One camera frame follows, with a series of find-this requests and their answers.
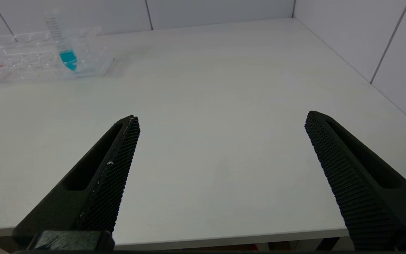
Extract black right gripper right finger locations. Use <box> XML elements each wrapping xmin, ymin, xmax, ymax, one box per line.
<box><xmin>304</xmin><ymin>110</ymin><xmax>406</xmax><ymax>251</ymax></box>

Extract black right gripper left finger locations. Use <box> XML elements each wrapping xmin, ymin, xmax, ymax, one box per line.
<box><xmin>13</xmin><ymin>115</ymin><xmax>141</xmax><ymax>251</ymax></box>

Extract test tube with blue pigment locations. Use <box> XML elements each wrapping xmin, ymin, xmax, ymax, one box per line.
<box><xmin>44</xmin><ymin>10</ymin><xmax>78</xmax><ymax>71</ymax></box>

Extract clear acrylic test tube rack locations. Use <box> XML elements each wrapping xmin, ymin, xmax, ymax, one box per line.
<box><xmin>0</xmin><ymin>25</ymin><xmax>113</xmax><ymax>86</ymax></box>

